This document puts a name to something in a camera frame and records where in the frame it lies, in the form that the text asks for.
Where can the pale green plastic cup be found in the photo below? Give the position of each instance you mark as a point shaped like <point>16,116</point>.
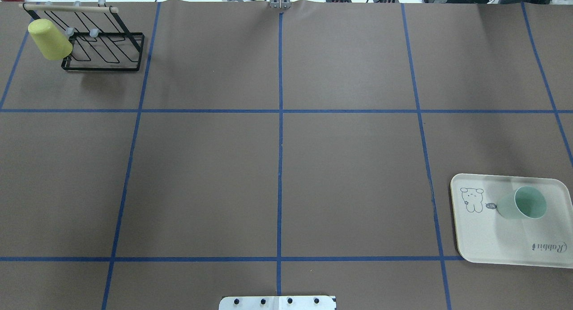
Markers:
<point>524,203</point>

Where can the cream rabbit print tray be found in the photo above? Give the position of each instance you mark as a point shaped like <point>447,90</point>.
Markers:
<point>491,229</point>

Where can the yellow plastic cup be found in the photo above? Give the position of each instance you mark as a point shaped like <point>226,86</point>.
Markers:
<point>52,43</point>

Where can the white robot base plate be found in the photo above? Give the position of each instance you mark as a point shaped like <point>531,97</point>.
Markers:
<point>300,302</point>

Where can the black wire cup rack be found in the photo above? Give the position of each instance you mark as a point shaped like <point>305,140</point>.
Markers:
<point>100,38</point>

